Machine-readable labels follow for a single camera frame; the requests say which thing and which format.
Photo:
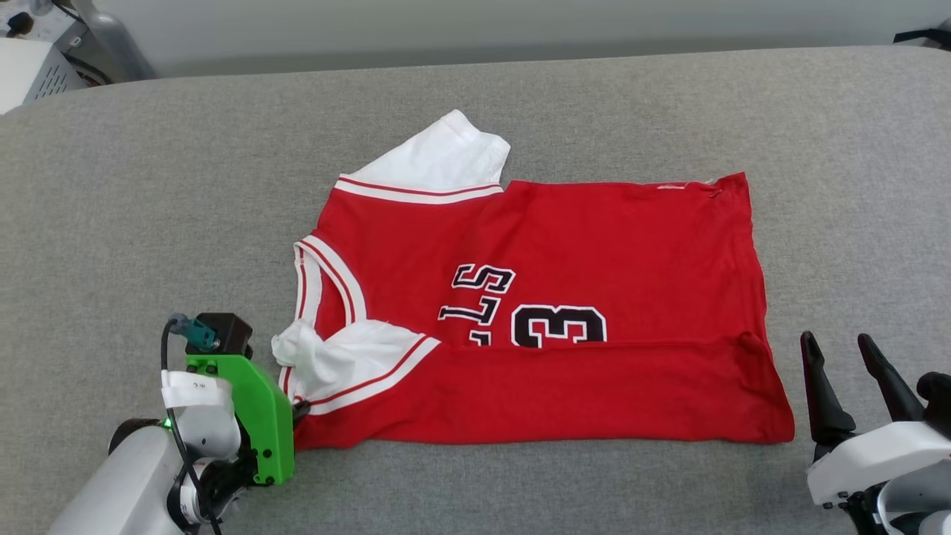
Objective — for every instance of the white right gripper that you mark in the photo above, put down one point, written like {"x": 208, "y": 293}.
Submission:
{"x": 877, "y": 457}

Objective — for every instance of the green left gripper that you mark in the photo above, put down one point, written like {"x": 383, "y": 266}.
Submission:
{"x": 260, "y": 423}

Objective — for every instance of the red white basketball jersey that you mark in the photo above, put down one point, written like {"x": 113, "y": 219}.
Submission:
{"x": 579, "y": 253}

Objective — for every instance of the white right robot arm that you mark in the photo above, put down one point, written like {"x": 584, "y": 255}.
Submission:
{"x": 921, "y": 513}

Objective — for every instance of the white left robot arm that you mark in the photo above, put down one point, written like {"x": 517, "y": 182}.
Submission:
{"x": 126, "y": 483}

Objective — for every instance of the black stand base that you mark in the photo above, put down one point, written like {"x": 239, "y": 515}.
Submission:
{"x": 925, "y": 34}

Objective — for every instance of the white partition panel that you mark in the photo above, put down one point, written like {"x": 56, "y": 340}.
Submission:
{"x": 520, "y": 30}

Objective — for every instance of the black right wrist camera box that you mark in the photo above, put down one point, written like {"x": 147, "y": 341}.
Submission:
{"x": 937, "y": 401}

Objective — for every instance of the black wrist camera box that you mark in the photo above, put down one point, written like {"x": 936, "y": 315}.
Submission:
{"x": 230, "y": 331}
{"x": 937, "y": 401}

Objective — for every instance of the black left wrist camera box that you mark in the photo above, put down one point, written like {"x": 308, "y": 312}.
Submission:
{"x": 230, "y": 331}

